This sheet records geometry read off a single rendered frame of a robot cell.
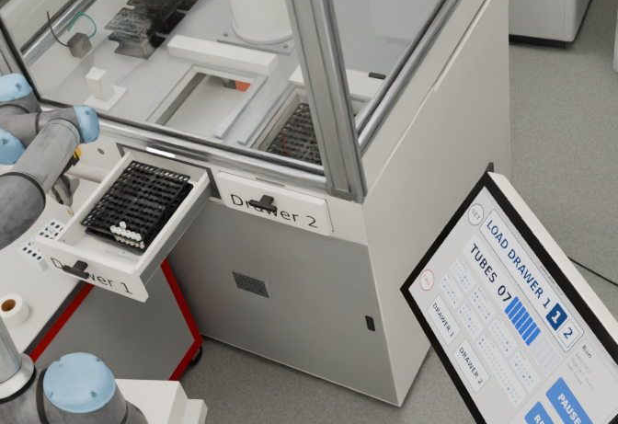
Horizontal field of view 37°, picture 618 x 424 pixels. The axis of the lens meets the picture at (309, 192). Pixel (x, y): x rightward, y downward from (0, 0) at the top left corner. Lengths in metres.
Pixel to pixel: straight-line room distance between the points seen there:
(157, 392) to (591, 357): 0.91
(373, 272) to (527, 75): 1.70
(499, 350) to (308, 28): 0.67
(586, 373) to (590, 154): 1.98
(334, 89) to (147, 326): 1.12
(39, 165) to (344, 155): 0.64
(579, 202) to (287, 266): 1.25
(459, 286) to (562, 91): 2.04
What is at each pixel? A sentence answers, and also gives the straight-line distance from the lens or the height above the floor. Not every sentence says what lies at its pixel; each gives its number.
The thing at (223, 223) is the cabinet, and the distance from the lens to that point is 2.39.
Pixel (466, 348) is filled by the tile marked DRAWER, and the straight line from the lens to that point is 1.70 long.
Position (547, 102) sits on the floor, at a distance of 3.63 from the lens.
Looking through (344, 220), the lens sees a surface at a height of 0.87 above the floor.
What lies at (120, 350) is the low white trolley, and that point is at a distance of 2.60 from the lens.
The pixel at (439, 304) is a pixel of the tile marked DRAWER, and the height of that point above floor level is 1.01.
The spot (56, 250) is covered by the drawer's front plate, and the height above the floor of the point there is 0.92.
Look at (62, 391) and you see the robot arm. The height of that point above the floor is 1.06.
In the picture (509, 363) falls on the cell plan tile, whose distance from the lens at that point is 1.63.
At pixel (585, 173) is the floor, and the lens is 3.37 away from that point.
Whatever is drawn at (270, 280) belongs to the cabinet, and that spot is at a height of 0.52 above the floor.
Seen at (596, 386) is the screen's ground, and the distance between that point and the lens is 1.51.
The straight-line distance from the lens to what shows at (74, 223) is 2.30.
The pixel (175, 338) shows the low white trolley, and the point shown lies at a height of 0.24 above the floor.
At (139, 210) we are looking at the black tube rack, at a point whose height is 0.90.
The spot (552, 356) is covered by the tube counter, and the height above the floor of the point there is 1.12.
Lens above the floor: 2.44
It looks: 46 degrees down
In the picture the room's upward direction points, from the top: 14 degrees counter-clockwise
